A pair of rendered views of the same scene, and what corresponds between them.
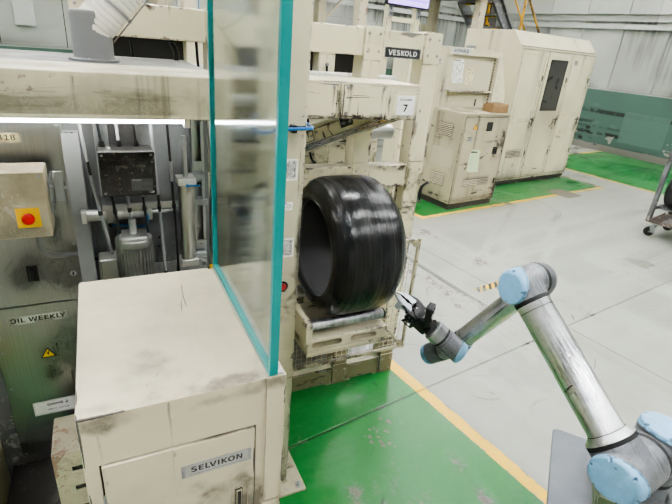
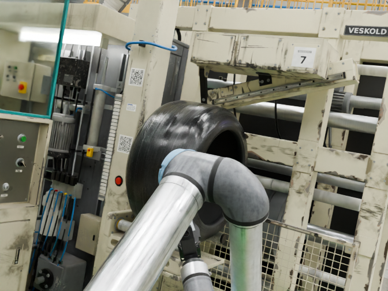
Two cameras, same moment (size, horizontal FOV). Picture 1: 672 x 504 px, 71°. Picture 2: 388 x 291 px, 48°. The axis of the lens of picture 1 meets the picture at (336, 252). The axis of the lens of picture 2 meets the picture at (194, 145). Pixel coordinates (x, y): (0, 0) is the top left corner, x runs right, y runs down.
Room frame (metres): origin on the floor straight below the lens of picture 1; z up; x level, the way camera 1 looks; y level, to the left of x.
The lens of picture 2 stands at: (0.84, -1.56, 1.37)
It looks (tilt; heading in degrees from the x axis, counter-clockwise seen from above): 3 degrees down; 58
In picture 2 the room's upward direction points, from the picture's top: 10 degrees clockwise
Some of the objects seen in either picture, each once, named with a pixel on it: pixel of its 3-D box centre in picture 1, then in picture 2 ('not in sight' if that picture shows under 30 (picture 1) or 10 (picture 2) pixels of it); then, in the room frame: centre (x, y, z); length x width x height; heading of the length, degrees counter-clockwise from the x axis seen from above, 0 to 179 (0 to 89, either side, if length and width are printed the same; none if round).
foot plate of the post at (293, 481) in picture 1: (269, 472); not in sight; (1.64, 0.22, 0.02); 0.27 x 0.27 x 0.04; 27
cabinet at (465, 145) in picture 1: (464, 157); not in sight; (6.53, -1.63, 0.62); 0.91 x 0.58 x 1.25; 126
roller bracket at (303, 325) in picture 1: (291, 309); (138, 220); (1.69, 0.16, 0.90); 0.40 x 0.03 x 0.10; 27
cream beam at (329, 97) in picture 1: (343, 97); (261, 57); (2.09, 0.03, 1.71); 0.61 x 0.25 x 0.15; 117
